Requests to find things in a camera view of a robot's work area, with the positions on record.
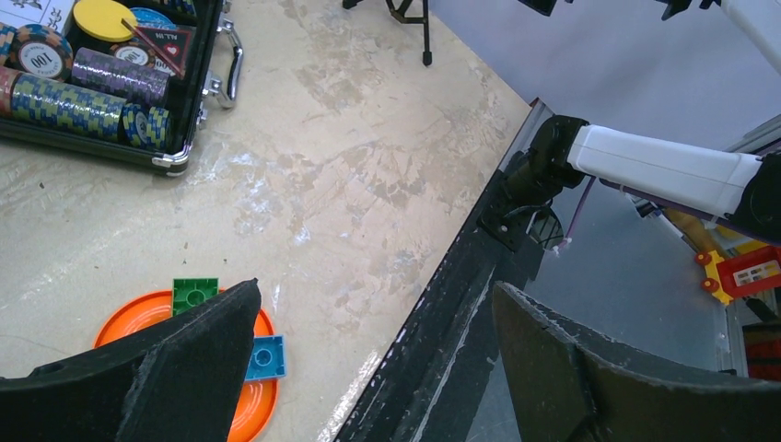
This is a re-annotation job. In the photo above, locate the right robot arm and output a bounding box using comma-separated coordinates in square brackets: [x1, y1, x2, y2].
[503, 114, 780, 246]

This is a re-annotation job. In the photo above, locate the black poker chip case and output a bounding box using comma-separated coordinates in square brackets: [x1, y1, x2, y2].
[1, 1, 243, 176]

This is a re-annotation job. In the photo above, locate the blue square brick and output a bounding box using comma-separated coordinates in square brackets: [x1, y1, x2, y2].
[245, 335, 287, 382]

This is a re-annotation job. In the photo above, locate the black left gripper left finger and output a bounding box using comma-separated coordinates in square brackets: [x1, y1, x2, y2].
[1, 280, 262, 441]

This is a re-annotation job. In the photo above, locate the black tripod shock-mount stand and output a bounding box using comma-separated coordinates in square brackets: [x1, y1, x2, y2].
[341, 0, 435, 67]

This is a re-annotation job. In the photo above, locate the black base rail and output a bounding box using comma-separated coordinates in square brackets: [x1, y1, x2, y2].
[331, 100, 563, 441]

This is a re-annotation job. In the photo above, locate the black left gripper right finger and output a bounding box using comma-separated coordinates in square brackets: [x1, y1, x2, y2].
[493, 282, 780, 441]

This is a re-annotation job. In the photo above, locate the white playing card box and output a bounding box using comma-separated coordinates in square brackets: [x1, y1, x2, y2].
[1, 0, 76, 34]

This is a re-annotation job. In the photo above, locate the yellow dealer button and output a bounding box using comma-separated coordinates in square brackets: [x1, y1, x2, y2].
[72, 0, 138, 42]

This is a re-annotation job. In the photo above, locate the green square brick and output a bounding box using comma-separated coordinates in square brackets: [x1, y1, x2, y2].
[171, 278, 219, 316]

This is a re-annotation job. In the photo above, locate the orange curved toy track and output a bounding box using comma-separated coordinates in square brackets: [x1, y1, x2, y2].
[93, 289, 279, 442]

